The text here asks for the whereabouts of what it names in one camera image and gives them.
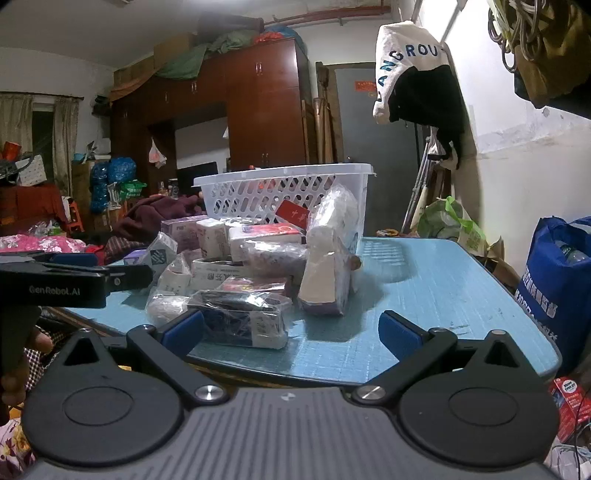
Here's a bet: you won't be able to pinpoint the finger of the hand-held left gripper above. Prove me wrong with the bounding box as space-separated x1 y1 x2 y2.
0 251 99 272
104 265 154 293

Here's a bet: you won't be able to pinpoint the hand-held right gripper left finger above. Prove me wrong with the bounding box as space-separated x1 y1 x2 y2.
44 308 229 409

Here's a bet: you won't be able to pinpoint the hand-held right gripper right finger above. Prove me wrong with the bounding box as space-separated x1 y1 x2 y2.
352 310 543 407

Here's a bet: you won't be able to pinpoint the purple medicine box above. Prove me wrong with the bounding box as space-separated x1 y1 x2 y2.
160 215 209 253

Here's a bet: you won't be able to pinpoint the white plastic basket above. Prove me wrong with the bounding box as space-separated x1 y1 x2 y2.
192 162 378 241

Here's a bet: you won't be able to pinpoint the person's left hand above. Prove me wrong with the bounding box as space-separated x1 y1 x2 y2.
0 324 52 409

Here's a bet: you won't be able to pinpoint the crumpled clear plastic bag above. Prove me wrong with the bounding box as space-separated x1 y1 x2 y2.
145 292 191 327

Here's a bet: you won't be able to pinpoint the blue patterned white box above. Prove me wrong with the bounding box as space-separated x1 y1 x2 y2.
137 232 179 278

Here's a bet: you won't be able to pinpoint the pink floral fabric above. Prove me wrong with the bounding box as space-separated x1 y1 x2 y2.
0 233 89 254

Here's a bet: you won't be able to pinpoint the white packet in clear bag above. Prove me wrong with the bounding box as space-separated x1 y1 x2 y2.
156 251 205 297

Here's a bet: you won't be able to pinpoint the black item in clear bag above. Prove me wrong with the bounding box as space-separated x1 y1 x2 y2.
187 289 293 350

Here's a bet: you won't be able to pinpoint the white box with black print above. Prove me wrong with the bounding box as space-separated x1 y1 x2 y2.
191 257 246 295

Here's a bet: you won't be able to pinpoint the maroon blanket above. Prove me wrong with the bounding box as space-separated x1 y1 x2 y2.
113 193 205 241

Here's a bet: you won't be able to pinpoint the pink flat box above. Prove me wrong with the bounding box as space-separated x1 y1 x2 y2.
216 275 302 302

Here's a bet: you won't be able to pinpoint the blue plastic sack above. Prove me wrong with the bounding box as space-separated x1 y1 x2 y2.
89 156 138 214

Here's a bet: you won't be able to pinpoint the green small basket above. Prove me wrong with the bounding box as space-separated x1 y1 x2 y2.
120 179 148 200

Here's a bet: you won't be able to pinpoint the white medicine box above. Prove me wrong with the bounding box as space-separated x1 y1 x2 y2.
196 218 232 260

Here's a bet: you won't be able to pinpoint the white printed box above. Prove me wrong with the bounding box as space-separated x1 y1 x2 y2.
16 154 45 188

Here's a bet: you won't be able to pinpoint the tall plastic-wrapped white package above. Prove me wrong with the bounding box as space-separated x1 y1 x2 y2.
297 184 364 317

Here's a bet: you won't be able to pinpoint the black television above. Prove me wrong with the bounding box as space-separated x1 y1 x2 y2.
176 161 219 198

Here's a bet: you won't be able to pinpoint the white and red box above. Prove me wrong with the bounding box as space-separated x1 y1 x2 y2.
228 223 306 262

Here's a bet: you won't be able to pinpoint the beige curtain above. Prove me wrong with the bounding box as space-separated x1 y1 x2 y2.
0 91 80 200

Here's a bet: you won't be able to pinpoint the green plastic bag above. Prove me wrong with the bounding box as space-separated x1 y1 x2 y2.
417 196 489 258

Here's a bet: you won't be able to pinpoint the white hanging plastic bag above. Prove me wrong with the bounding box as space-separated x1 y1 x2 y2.
147 137 168 169

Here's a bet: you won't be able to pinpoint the red flat box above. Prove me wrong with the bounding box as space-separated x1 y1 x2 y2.
275 200 308 232

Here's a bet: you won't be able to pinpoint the blue shopping bag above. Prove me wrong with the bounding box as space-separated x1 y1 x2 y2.
514 215 591 385

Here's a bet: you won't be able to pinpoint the metal crutches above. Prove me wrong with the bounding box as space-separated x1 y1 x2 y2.
401 133 445 234

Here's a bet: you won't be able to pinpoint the red carton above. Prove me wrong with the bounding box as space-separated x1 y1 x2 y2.
548 376 591 445

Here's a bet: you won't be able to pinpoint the grey door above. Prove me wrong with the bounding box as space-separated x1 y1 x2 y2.
334 68 433 232

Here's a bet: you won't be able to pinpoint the brown wooden wardrobe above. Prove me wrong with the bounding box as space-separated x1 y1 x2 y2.
109 38 320 219

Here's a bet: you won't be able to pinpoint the green cloth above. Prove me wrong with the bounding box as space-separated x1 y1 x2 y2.
154 30 269 80

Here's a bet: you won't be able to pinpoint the wooden planks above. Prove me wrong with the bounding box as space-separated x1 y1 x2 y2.
315 61 343 165

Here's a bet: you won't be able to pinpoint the black hanging garment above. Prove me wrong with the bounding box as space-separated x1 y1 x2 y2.
389 64 468 170

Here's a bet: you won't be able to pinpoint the white cloth with blue letters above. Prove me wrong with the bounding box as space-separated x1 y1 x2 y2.
372 20 456 126

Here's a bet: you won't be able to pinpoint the olive hanging bag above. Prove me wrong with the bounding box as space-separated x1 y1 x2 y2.
512 0 591 112

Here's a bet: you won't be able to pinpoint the red ceiling pipe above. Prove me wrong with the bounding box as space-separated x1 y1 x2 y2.
260 12 408 29

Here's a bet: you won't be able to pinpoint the coiled cables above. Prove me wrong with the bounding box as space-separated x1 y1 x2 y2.
486 0 546 75

